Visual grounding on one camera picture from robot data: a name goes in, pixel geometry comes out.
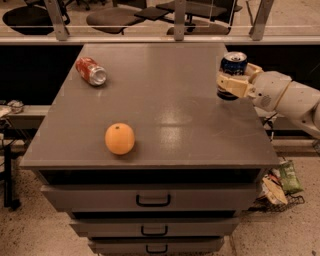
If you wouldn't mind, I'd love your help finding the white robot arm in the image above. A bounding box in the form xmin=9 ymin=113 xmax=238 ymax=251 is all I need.
xmin=217 ymin=63 xmax=320 ymax=139

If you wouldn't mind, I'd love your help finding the small cluttered items left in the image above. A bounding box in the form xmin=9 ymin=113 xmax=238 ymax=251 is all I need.
xmin=0 ymin=100 xmax=24 ymax=118

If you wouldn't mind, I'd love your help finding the black office chair left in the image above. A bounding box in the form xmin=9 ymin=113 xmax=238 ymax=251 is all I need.
xmin=2 ymin=0 xmax=70 ymax=36

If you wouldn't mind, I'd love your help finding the grey railing post left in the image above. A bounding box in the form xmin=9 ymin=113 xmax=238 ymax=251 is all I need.
xmin=44 ymin=0 xmax=69 ymax=41

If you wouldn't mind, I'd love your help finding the bottom grey drawer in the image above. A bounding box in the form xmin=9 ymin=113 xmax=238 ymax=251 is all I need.
xmin=88 ymin=237 xmax=224 ymax=254

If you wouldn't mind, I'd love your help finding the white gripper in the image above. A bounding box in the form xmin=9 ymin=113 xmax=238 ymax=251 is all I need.
xmin=216 ymin=63 xmax=292 ymax=112

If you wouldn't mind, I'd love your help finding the black wire basket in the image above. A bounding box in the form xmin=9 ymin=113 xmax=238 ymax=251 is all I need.
xmin=249 ymin=194 xmax=305 ymax=213

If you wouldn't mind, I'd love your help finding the orange fruit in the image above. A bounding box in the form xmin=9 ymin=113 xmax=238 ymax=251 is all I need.
xmin=105 ymin=123 xmax=135 ymax=155

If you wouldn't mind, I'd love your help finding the tan snack bag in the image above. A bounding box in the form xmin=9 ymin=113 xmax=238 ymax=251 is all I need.
xmin=262 ymin=178 xmax=288 ymax=205

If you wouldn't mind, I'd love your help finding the green snack bag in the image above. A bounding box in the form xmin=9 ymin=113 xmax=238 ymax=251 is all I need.
xmin=279 ymin=160 xmax=303 ymax=194

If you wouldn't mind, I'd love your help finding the grey railing post right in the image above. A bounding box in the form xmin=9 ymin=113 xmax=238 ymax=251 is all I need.
xmin=249 ymin=0 xmax=274 ymax=41

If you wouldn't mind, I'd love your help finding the black office chair right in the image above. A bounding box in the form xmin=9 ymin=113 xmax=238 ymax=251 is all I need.
xmin=135 ymin=0 xmax=242 ymax=35

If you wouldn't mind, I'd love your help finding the top grey drawer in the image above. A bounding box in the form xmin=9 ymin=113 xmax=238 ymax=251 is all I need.
xmin=41 ymin=184 xmax=256 ymax=212

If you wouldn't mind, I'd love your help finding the black stand left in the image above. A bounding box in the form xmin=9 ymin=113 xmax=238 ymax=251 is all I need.
xmin=1 ymin=145 xmax=21 ymax=211

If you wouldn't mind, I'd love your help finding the grey railing post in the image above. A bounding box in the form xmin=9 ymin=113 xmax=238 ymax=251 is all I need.
xmin=44 ymin=0 xmax=69 ymax=41
xmin=249 ymin=0 xmax=274 ymax=41
xmin=174 ymin=0 xmax=186 ymax=41

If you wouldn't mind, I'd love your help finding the grey drawer cabinet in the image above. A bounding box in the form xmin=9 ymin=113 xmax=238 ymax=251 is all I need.
xmin=19 ymin=42 xmax=281 ymax=256

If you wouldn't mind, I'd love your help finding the black office chair middle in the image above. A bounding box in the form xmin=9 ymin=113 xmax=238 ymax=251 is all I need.
xmin=86 ymin=0 xmax=147 ymax=34

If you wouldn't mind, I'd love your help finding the middle grey drawer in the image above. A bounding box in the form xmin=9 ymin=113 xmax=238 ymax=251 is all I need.
xmin=70 ymin=218 xmax=239 ymax=238

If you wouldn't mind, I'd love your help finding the grey drawer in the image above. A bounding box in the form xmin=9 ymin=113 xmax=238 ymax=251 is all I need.
xmin=88 ymin=237 xmax=224 ymax=254
xmin=41 ymin=184 xmax=256 ymax=212
xmin=70 ymin=218 xmax=239 ymax=238

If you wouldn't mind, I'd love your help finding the black office chair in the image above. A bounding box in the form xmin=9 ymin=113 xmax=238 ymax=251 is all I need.
xmin=86 ymin=0 xmax=147 ymax=34
xmin=2 ymin=0 xmax=70 ymax=36
xmin=135 ymin=0 xmax=242 ymax=35

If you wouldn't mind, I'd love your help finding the red coke can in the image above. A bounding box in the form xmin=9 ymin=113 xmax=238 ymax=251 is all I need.
xmin=75 ymin=57 xmax=107 ymax=86

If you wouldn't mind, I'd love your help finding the grey railing post middle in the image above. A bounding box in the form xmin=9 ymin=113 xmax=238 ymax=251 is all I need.
xmin=174 ymin=0 xmax=186 ymax=41

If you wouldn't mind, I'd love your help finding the blue pepsi can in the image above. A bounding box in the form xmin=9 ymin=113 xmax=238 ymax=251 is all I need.
xmin=217 ymin=51 xmax=247 ymax=101

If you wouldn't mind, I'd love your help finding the black power cable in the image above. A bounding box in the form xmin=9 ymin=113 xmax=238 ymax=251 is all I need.
xmin=262 ymin=112 xmax=279 ymax=141

